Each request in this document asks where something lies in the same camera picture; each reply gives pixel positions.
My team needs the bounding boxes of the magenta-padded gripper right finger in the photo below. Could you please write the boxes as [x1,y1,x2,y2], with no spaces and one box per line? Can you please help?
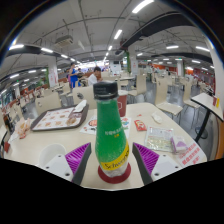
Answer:
[132,142,184,186]

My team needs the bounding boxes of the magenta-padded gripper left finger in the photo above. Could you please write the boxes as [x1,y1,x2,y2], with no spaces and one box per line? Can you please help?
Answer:
[42,142,93,186]

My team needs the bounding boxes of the green drink bottle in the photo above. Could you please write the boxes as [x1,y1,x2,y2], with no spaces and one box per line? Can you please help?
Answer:
[92,80,131,178]

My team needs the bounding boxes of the red sauce packet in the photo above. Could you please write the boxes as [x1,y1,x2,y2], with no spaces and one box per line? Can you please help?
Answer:
[133,119,148,132]

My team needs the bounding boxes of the purple tissue pack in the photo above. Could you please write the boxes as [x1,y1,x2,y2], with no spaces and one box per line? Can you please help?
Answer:
[170,135,190,155]

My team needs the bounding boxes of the printed paper flyer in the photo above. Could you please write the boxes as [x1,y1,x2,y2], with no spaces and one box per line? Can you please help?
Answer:
[79,114,132,138]

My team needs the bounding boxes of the small white crumpled tissue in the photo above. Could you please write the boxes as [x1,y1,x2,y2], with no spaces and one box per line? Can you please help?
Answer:
[151,111,164,125]

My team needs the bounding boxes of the white card with red lettering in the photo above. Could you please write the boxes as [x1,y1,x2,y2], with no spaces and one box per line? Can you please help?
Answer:
[175,142,208,168]

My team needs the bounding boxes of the brown tray with paper liner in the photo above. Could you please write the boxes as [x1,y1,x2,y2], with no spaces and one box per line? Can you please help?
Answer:
[29,103,90,132]

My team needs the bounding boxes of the crumpled white napkin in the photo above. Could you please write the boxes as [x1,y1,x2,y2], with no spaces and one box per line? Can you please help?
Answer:
[73,99,88,113]

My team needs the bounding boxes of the red paper cup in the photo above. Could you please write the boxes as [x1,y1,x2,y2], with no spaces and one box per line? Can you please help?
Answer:
[116,89,129,118]

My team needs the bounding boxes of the beige canteen chairs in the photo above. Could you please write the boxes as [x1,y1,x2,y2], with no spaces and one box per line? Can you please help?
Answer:
[6,71,214,118]

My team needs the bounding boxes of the person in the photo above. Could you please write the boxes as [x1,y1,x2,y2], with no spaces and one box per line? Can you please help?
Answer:
[87,66,104,87]
[68,61,79,89]

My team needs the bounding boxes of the white rectangular canteen table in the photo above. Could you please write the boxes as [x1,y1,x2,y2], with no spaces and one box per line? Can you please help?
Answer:
[191,92,224,143]

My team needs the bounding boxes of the ceiling air conditioner unit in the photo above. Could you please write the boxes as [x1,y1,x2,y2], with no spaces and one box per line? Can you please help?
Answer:
[54,34,74,48]

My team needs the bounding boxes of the ceiling strip lights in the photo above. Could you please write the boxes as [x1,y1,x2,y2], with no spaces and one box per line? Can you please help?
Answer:
[0,0,214,94]

